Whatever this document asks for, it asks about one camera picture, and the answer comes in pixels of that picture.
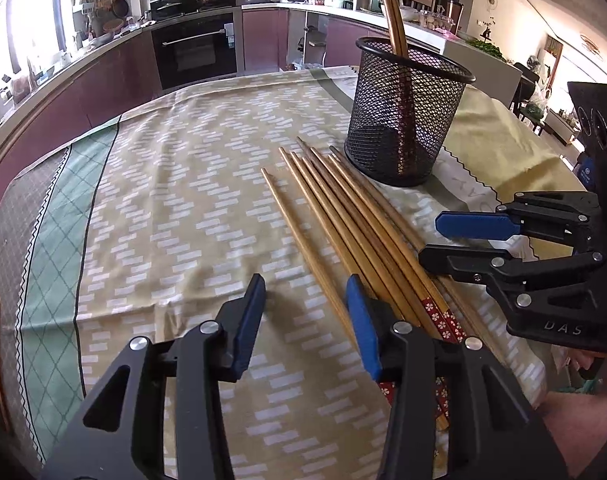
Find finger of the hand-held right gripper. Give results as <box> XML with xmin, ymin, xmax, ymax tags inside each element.
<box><xmin>418</xmin><ymin>244</ymin><xmax>607</xmax><ymax>321</ymax></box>
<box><xmin>435</xmin><ymin>191</ymin><xmax>604</xmax><ymax>261</ymax></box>

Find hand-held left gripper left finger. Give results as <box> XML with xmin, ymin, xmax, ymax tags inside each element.
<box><xmin>40</xmin><ymin>273</ymin><xmax>267</xmax><ymax>480</ymax></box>

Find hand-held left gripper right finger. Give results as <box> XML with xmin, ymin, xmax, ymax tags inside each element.
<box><xmin>346</xmin><ymin>274</ymin><xmax>569</xmax><ymax>480</ymax></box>

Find bunch of wooden chopsticks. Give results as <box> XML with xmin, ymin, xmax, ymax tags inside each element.
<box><xmin>260</xmin><ymin>136</ymin><xmax>509</xmax><ymax>431</ymax></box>

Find black mesh holder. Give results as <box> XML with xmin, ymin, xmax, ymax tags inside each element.
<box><xmin>343</xmin><ymin>36</ymin><xmax>477</xmax><ymax>188</ymax></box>

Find person's right forearm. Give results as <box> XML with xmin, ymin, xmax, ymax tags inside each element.
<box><xmin>538</xmin><ymin>389</ymin><xmax>607</xmax><ymax>466</ymax></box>

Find person's right hand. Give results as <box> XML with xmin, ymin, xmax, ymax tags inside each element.
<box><xmin>566</xmin><ymin>347</ymin><xmax>607</xmax><ymax>381</ymax></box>

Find plain yellow tablecloth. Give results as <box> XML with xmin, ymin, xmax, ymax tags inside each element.
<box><xmin>443</xmin><ymin>85</ymin><xmax>589</xmax><ymax>211</ymax></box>

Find dark dining chair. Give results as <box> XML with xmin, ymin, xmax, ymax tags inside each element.
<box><xmin>513</xmin><ymin>62</ymin><xmax>539</xmax><ymax>111</ymax></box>

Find patterned beige tablecloth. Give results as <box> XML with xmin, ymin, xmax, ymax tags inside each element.
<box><xmin>0</xmin><ymin>65</ymin><xmax>584</xmax><ymax>480</ymax></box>

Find green houseplant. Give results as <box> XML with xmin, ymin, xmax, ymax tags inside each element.
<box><xmin>466</xmin><ymin>17</ymin><xmax>509</xmax><ymax>61</ymax></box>

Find long curved wooden chopstick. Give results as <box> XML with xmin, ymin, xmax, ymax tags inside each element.
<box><xmin>373</xmin><ymin>0</ymin><xmax>404</xmax><ymax>176</ymax></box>
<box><xmin>380</xmin><ymin>0</ymin><xmax>411</xmax><ymax>176</ymax></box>

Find black built-in oven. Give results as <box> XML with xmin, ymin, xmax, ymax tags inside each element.
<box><xmin>150</xmin><ymin>10</ymin><xmax>240</xmax><ymax>92</ymax></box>

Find purple kitchen cabinets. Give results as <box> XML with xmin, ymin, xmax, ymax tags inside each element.
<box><xmin>0</xmin><ymin>7</ymin><xmax>444</xmax><ymax>221</ymax></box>

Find kitchen window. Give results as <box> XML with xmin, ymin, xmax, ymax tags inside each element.
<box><xmin>0</xmin><ymin>0</ymin><xmax>74</xmax><ymax>91</ymax></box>

